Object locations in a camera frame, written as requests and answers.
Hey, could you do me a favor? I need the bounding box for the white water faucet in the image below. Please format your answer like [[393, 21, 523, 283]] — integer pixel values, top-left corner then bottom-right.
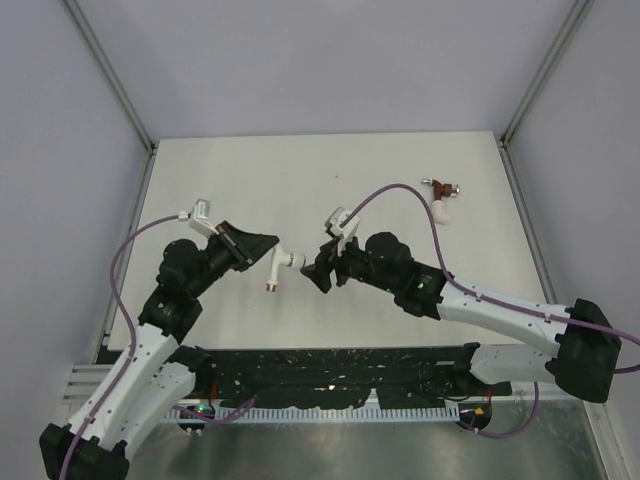
[[266, 244, 306, 293]]

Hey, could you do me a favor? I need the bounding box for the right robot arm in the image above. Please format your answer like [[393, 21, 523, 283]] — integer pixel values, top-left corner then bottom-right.
[[301, 232, 621, 403]]

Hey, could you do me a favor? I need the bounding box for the red faucet with elbow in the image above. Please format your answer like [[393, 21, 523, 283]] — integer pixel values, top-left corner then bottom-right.
[[421, 178, 460, 225]]

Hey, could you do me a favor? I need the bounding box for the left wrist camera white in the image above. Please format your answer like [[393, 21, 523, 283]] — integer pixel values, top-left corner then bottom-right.
[[178, 198, 217, 238]]

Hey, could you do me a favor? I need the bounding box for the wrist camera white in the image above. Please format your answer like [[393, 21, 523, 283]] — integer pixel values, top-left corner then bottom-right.
[[178, 198, 217, 238], [324, 207, 360, 256]]

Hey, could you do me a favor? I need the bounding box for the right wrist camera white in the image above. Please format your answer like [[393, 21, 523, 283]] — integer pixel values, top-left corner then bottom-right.
[[324, 207, 360, 256]]

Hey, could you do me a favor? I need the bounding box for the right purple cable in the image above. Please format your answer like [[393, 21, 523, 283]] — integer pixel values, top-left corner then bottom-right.
[[344, 183, 640, 374]]

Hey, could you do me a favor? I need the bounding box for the purple cable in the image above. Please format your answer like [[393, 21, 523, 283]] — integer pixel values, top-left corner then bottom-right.
[[59, 212, 191, 480], [344, 183, 640, 374]]

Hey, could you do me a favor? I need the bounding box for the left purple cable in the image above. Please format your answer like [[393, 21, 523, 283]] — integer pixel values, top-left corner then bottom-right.
[[59, 212, 191, 480]]

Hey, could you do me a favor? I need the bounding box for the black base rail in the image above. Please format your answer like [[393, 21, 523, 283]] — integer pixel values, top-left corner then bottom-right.
[[174, 343, 512, 410]]

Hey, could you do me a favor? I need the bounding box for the white slotted cable duct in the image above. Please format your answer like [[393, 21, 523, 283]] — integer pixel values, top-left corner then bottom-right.
[[164, 405, 461, 422]]

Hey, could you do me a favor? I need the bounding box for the left aluminium frame post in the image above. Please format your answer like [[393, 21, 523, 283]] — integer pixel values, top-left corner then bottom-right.
[[59, 0, 156, 154]]

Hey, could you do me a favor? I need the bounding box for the aluminium frame post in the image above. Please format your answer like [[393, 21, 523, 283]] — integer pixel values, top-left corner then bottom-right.
[[498, 0, 594, 149], [59, 0, 156, 154]]

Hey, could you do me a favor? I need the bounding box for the right aluminium frame post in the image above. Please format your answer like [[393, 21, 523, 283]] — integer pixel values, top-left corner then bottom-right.
[[498, 0, 594, 149]]

